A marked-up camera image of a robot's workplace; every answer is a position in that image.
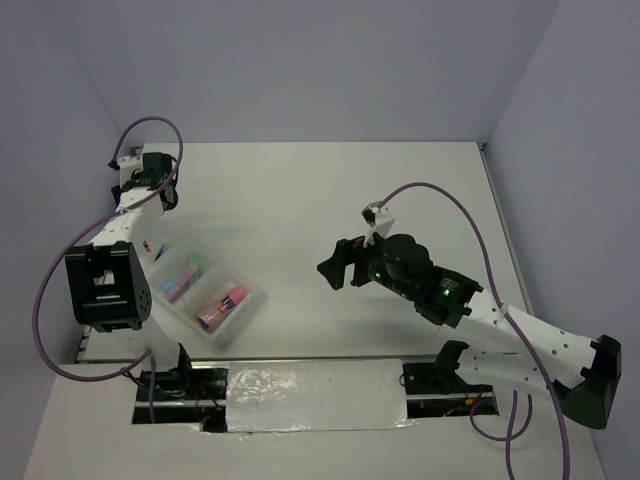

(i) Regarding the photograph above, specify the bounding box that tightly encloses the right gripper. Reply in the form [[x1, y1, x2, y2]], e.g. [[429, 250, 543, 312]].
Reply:
[[316, 224, 415, 300]]

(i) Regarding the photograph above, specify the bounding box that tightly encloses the green highlighter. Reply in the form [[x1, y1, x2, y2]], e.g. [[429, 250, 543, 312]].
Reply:
[[189, 255, 203, 273]]

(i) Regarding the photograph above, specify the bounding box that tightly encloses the blue highlighter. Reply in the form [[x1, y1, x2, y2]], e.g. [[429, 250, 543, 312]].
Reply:
[[162, 280, 181, 297]]

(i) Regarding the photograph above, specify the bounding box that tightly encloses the pink highlighter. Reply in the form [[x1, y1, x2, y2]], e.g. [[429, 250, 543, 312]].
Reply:
[[218, 286, 248, 314], [164, 268, 200, 303]]

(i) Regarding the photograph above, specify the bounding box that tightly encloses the blue pen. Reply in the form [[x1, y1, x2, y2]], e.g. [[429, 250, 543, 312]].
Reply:
[[153, 244, 167, 262]]

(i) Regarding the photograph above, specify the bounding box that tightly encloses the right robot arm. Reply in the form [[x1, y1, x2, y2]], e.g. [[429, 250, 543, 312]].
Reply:
[[317, 234, 622, 430]]

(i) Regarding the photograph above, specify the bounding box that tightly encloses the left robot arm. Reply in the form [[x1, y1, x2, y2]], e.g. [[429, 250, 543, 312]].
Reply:
[[64, 152, 196, 399]]

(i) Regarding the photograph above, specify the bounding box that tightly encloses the pink highlighter in container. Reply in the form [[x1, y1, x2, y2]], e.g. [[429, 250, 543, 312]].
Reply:
[[218, 286, 248, 314]]

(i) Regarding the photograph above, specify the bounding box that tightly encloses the clear plastic container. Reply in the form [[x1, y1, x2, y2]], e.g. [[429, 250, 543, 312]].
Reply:
[[147, 236, 266, 350]]

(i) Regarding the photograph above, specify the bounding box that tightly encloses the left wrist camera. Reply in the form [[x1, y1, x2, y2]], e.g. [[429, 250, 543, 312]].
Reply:
[[108, 156, 142, 186]]

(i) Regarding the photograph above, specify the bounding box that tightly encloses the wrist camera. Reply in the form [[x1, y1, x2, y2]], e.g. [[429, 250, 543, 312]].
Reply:
[[108, 156, 142, 186], [361, 202, 395, 246]]

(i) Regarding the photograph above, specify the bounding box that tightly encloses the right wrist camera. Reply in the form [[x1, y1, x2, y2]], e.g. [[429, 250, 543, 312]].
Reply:
[[361, 202, 395, 246]]

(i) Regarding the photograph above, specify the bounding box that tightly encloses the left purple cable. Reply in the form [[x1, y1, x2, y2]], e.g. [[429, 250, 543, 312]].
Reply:
[[32, 117, 185, 382]]

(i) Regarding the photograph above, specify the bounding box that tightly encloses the purple cable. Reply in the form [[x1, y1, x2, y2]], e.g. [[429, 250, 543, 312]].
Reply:
[[32, 117, 185, 382], [375, 182, 571, 480]]

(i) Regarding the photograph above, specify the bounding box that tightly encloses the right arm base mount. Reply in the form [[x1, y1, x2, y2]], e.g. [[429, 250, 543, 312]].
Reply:
[[399, 361, 498, 420]]

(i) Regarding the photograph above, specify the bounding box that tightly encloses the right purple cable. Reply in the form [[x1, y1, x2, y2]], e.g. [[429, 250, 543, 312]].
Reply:
[[375, 182, 571, 480]]

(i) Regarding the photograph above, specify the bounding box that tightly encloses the right table rail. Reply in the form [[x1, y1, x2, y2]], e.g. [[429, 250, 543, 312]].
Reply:
[[476, 142, 532, 313]]

